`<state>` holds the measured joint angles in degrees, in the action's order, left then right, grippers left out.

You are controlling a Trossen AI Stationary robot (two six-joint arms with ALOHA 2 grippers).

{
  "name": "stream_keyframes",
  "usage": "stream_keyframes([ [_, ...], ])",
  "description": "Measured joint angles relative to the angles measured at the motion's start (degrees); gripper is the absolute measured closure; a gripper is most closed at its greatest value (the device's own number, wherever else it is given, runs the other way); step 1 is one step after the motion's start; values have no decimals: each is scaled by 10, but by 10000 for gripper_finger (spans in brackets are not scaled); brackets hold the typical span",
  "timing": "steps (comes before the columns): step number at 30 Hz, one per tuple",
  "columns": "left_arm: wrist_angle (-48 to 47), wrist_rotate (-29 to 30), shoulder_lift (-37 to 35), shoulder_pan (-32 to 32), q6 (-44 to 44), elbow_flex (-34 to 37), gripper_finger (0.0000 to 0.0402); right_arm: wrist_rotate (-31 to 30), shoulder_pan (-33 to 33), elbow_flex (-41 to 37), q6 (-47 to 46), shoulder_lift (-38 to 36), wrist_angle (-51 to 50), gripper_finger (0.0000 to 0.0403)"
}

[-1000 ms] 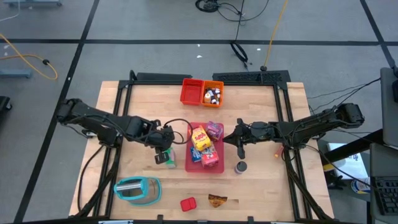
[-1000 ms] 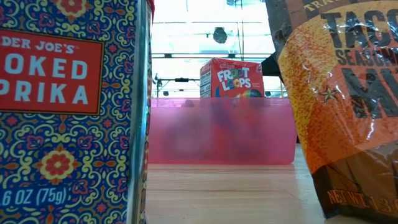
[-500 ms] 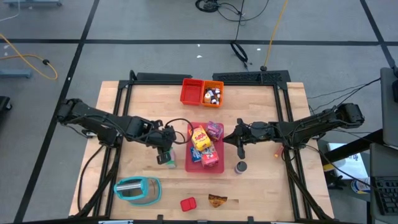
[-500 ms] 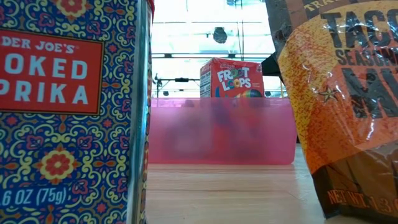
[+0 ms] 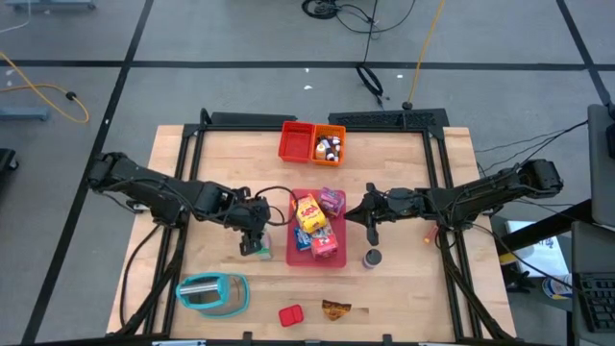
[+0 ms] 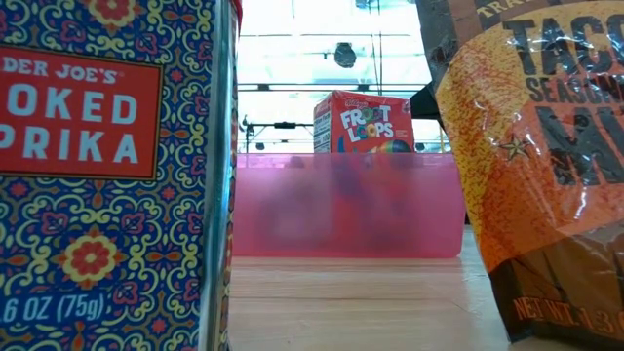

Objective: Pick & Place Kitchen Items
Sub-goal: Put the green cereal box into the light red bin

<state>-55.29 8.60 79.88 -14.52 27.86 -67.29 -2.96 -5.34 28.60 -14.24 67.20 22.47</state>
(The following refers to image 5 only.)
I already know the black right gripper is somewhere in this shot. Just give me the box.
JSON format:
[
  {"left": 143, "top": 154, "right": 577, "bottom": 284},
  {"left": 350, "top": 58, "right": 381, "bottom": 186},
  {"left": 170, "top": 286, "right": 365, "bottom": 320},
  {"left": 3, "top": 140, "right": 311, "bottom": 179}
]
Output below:
[{"left": 343, "top": 182, "right": 428, "bottom": 247}]

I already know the coiled black cable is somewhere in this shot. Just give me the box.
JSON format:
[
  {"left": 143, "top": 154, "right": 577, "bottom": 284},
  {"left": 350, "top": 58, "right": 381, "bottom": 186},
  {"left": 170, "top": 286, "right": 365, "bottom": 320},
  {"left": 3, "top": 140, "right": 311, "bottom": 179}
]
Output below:
[{"left": 355, "top": 63, "right": 386, "bottom": 108}]

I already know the teal-rimmed clear container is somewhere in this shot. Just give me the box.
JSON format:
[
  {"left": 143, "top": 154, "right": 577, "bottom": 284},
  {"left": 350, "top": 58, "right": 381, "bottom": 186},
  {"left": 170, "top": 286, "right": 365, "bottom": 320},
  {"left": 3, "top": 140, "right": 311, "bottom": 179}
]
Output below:
[{"left": 174, "top": 271, "right": 252, "bottom": 320}]

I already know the dark-lidded spice jar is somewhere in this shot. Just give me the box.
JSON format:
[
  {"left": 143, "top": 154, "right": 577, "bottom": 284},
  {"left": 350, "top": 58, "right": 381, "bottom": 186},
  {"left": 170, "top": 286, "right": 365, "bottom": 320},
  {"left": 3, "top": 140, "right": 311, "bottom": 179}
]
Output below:
[{"left": 361, "top": 248, "right": 384, "bottom": 270}]

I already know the grey desk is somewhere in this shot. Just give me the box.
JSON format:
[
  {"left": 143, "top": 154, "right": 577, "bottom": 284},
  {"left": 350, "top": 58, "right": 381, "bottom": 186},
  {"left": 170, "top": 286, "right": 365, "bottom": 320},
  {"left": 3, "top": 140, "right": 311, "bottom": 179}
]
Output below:
[{"left": 570, "top": 220, "right": 615, "bottom": 346}]

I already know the purple Raisin Bran box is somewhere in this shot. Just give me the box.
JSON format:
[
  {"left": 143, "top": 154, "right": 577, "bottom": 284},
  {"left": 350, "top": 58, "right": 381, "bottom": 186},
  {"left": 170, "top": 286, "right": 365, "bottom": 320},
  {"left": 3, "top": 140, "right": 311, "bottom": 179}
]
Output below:
[{"left": 317, "top": 186, "right": 347, "bottom": 218}]

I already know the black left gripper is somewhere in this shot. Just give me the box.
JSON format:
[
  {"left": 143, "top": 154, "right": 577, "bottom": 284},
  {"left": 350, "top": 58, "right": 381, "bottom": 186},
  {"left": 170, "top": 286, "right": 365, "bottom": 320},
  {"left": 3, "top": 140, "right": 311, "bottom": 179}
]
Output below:
[{"left": 218, "top": 185, "right": 273, "bottom": 258}]

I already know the black keyboard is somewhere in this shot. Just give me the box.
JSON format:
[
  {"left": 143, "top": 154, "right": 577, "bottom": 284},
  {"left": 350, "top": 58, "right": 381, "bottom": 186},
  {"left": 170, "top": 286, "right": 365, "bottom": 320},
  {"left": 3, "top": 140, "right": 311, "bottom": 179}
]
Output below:
[{"left": 575, "top": 272, "right": 615, "bottom": 334}]

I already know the taco seasoning packet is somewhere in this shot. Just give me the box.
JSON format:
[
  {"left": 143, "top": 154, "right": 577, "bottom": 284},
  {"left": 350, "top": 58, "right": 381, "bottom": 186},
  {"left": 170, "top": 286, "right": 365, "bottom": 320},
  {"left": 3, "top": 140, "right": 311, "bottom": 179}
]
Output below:
[{"left": 321, "top": 299, "right": 354, "bottom": 323}]

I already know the black cable bundle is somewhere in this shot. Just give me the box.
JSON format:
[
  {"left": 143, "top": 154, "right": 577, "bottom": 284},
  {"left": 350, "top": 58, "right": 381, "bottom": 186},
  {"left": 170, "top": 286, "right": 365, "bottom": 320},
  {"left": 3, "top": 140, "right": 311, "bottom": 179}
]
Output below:
[{"left": 301, "top": 0, "right": 418, "bottom": 36}]

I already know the pink translucent plastic bin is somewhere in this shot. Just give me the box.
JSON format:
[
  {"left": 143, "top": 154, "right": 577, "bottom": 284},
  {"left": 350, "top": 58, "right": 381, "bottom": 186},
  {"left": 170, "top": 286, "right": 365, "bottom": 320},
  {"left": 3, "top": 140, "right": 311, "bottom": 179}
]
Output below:
[{"left": 284, "top": 187, "right": 349, "bottom": 269}]

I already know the metal table foot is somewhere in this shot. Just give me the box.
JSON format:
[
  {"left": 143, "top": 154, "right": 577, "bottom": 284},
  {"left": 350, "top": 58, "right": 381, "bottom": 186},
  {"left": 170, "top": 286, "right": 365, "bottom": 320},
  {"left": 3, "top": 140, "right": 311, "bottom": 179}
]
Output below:
[
  {"left": 4, "top": 0, "right": 97, "bottom": 12},
  {"left": 0, "top": 106, "right": 51, "bottom": 122}
]

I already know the yellow Corn Pops box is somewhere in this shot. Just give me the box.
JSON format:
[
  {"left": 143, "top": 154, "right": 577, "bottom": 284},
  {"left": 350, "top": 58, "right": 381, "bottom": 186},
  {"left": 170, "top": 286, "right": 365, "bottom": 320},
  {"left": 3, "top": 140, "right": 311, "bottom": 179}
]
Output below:
[{"left": 294, "top": 192, "right": 329, "bottom": 235}]

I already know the red Froot Loops box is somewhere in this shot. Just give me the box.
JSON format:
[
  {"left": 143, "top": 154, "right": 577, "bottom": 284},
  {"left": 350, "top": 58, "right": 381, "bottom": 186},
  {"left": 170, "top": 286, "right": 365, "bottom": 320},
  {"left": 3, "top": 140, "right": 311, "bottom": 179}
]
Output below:
[{"left": 309, "top": 233, "right": 339, "bottom": 262}]

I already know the black flat plate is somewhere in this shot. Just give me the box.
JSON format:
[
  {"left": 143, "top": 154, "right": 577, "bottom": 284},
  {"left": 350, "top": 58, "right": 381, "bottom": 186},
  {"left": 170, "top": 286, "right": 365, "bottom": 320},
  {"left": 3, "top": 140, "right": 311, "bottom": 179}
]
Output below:
[{"left": 209, "top": 111, "right": 285, "bottom": 128}]

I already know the green Apple Jacks box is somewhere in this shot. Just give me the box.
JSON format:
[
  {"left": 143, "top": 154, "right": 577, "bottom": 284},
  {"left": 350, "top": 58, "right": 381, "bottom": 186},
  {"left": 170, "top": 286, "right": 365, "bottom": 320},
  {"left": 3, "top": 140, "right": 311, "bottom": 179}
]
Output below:
[{"left": 253, "top": 232, "right": 275, "bottom": 261}]

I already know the white paper sheet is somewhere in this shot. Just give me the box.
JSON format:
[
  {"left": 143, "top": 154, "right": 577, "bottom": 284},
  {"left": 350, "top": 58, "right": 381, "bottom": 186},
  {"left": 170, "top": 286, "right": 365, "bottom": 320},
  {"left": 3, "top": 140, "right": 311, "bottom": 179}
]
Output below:
[{"left": 503, "top": 219, "right": 572, "bottom": 280}]

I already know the small black object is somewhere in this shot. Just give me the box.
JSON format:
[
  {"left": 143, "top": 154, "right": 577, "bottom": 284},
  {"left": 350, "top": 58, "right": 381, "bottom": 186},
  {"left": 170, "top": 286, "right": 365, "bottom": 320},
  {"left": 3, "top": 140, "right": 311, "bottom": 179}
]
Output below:
[{"left": 503, "top": 262, "right": 535, "bottom": 294}]

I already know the smoked paprika tin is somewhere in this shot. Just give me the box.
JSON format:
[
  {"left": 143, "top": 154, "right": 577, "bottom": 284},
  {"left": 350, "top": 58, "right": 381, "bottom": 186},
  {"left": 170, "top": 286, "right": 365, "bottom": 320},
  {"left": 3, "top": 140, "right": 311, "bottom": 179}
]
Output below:
[{"left": 278, "top": 304, "right": 306, "bottom": 329}]

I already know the black perforated plate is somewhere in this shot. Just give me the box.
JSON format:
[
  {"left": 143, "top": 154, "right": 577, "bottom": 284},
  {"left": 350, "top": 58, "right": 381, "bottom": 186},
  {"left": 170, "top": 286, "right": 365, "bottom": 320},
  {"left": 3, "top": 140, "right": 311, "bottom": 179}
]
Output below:
[{"left": 328, "top": 108, "right": 451, "bottom": 129}]

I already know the blue Frosted Flakes box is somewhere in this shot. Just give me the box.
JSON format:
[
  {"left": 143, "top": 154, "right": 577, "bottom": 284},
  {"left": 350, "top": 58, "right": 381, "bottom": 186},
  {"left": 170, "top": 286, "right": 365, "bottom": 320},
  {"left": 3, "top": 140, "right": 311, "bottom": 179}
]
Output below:
[{"left": 293, "top": 221, "right": 336, "bottom": 253}]

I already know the yellow cable with black knob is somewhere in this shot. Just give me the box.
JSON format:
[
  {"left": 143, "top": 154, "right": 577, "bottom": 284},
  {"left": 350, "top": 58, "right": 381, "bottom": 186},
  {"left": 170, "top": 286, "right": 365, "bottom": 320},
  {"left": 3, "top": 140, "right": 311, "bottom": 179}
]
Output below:
[{"left": 0, "top": 50, "right": 91, "bottom": 125}]

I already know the red plastic basket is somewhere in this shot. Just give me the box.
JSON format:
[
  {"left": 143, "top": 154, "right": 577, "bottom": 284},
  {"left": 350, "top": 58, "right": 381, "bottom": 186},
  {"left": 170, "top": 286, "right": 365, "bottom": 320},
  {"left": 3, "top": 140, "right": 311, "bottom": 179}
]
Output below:
[{"left": 278, "top": 120, "right": 317, "bottom": 163}]

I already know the black aluminium table frame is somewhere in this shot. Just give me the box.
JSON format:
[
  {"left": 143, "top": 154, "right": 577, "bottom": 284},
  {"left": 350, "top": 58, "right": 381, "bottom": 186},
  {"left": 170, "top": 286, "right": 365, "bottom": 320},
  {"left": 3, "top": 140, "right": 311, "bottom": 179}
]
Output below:
[{"left": 113, "top": 108, "right": 519, "bottom": 346}]

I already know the black beam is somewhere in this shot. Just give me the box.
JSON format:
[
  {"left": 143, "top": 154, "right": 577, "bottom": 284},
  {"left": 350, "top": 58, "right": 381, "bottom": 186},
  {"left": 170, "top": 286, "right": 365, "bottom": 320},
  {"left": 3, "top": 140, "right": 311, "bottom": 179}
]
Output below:
[{"left": 497, "top": 197, "right": 595, "bottom": 256}]

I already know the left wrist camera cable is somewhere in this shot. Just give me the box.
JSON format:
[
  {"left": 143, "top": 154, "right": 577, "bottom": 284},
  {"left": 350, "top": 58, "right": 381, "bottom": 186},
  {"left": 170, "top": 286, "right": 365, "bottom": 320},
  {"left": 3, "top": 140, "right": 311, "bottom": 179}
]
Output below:
[{"left": 253, "top": 185, "right": 298, "bottom": 228}]

